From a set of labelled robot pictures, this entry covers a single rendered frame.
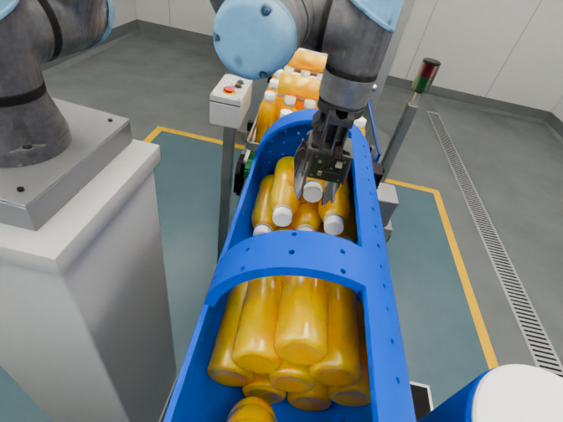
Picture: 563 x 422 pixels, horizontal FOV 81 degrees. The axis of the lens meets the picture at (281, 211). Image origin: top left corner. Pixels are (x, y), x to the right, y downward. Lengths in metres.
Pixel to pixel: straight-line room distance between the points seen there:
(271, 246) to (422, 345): 1.64
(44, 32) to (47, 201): 0.23
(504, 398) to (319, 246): 0.40
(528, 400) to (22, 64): 0.88
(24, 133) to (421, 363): 1.82
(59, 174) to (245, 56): 0.36
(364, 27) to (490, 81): 5.20
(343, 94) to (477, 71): 5.07
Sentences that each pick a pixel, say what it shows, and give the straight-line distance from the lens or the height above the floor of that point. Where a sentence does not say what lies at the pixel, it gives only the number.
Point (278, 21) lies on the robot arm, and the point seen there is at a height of 1.47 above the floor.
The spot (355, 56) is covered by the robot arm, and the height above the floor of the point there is 1.42.
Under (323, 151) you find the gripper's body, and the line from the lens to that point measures 0.51.
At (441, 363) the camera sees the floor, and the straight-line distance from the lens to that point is 2.01.
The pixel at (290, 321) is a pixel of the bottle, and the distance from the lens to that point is 0.42.
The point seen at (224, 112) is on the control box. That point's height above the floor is 1.05.
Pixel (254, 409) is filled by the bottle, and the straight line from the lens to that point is 0.46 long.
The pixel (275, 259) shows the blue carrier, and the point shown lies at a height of 1.22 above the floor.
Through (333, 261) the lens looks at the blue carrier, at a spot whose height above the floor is 1.23.
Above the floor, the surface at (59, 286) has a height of 1.06.
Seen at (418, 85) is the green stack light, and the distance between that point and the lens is 1.34.
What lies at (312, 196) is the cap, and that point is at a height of 1.14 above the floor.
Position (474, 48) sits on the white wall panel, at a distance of 5.41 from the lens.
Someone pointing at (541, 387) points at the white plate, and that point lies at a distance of 0.74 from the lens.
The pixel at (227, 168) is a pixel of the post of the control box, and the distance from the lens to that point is 1.32.
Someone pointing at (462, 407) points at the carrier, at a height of 1.01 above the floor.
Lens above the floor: 1.53
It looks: 41 degrees down
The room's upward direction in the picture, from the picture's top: 12 degrees clockwise
